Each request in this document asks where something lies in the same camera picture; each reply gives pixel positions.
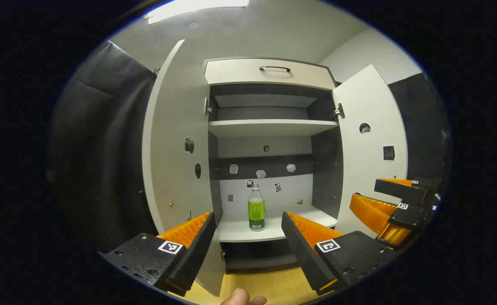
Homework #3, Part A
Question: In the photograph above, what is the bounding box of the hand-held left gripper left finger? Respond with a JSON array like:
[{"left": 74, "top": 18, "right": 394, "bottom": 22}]
[{"left": 99, "top": 211, "right": 217, "bottom": 297}]

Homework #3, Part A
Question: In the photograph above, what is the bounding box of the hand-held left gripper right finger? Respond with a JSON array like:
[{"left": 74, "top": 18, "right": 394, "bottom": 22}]
[{"left": 281, "top": 211, "right": 397, "bottom": 296}]

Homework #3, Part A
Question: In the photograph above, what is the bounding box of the white cabinet door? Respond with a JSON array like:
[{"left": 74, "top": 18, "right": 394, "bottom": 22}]
[
  {"left": 332, "top": 64, "right": 409, "bottom": 238},
  {"left": 142, "top": 39, "right": 227, "bottom": 297}
]

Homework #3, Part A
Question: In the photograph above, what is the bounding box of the green label clear bottle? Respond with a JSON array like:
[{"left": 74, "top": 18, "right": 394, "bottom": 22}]
[{"left": 248, "top": 183, "right": 266, "bottom": 232}]

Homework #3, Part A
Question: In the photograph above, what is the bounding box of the white cabinet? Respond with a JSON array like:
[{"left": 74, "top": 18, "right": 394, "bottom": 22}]
[{"left": 204, "top": 57, "right": 344, "bottom": 274}]

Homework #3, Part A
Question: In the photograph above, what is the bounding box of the white cabinet shelf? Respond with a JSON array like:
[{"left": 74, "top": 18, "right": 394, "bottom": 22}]
[
  {"left": 208, "top": 119, "right": 339, "bottom": 137},
  {"left": 217, "top": 205, "right": 338, "bottom": 243}
]

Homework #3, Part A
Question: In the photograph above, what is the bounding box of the white cabinet drawer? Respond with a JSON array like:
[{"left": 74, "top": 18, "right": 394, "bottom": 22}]
[{"left": 204, "top": 58, "right": 337, "bottom": 91}]

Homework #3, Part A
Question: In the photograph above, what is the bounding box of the black backdrop cloth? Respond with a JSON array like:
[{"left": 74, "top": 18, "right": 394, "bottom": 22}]
[{"left": 47, "top": 40, "right": 450, "bottom": 252}]

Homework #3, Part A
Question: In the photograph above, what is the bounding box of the ceiling light panel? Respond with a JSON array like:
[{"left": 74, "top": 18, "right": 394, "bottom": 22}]
[{"left": 147, "top": 0, "right": 250, "bottom": 25}]

